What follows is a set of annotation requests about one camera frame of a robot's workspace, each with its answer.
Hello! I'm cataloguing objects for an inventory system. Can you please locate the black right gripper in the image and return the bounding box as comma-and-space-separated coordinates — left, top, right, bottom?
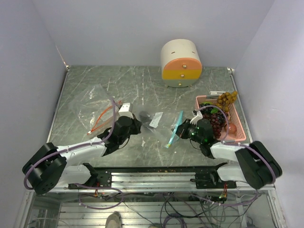
171, 118, 203, 144

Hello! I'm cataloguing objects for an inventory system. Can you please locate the fake dark purple fruit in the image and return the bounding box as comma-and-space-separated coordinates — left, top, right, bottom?
139, 111, 152, 125

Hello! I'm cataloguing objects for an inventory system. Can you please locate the blue zip top bag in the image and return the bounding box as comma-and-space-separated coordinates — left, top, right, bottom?
137, 109, 184, 148

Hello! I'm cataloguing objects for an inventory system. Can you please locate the fake dark blue grape bunch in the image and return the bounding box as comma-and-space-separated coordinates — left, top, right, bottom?
199, 102, 213, 113

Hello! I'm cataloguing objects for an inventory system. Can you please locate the fake purple grape bunch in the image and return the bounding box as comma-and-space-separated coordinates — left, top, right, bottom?
202, 113, 226, 139

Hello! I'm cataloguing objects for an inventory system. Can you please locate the fake green vegetable piece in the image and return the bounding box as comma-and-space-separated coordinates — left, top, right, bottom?
210, 107, 219, 114

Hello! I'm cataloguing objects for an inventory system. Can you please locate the orange zip top bag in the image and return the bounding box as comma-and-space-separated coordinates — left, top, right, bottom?
68, 84, 123, 135

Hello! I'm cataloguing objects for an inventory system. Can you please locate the fake brown round fruit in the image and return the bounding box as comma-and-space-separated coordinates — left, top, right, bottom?
225, 123, 237, 134

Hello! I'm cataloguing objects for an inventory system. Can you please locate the fake brown longan bunch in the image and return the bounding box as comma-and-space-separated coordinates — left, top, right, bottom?
215, 91, 238, 113

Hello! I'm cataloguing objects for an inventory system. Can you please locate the pink perforated plastic basket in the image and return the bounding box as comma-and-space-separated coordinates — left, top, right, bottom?
194, 95, 247, 142

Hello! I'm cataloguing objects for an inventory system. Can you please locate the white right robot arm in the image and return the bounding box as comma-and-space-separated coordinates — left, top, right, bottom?
173, 119, 283, 190

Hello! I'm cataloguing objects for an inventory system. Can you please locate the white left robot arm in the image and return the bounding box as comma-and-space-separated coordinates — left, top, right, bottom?
22, 116, 142, 195

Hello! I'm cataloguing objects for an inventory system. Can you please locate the small white plastic clip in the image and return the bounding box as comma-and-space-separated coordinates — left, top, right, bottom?
209, 91, 225, 96

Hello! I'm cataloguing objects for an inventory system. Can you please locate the round mini drawer cabinet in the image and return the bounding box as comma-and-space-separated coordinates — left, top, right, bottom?
161, 39, 203, 88

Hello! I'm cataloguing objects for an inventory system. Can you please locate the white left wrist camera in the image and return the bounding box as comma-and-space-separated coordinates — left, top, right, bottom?
118, 103, 133, 119

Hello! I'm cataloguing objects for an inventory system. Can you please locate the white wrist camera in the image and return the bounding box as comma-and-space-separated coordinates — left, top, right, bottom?
118, 103, 133, 119
190, 110, 203, 124

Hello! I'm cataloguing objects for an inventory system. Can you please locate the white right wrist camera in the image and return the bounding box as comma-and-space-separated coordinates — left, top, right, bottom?
190, 110, 203, 124

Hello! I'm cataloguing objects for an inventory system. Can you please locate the aluminium rail frame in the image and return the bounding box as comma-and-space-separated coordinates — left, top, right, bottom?
17, 163, 287, 228

